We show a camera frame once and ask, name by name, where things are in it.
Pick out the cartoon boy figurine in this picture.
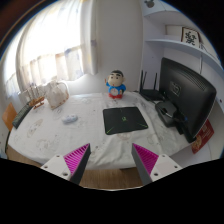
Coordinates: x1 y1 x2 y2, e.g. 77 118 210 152
105 70 126 99

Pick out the white wall shelf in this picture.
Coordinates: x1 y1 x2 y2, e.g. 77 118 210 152
147 39 224 80

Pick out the white computer mouse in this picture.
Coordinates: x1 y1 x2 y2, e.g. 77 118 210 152
62 114 78 124

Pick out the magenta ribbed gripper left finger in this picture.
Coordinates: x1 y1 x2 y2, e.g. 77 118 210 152
42 144 91 185

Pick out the red booklet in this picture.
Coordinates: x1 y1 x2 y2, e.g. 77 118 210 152
191 120 214 154

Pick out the black keyboard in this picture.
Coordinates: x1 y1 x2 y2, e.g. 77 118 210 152
12 104 32 128

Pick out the orange chair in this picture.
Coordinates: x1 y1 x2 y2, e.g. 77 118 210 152
2 103 17 131

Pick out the white curtain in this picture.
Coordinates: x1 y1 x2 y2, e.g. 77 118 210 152
2 0 97 97

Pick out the black mouse pad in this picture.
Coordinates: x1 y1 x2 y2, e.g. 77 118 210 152
103 107 148 135

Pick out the white patterned tablecloth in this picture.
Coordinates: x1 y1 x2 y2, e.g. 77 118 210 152
9 92 189 169

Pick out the white cloth bag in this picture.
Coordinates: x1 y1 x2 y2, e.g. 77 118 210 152
46 81 69 109

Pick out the wooden rack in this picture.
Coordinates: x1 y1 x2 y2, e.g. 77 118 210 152
27 86 44 109

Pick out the black wifi router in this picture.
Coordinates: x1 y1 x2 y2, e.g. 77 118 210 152
139 72 164 101

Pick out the black computer monitor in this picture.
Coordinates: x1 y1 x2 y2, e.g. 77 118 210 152
155 58 217 143

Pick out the framed calligraphy picture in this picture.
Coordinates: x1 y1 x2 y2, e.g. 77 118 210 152
181 27 200 48

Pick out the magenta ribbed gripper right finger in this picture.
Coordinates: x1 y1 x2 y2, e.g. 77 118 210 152
131 144 182 185

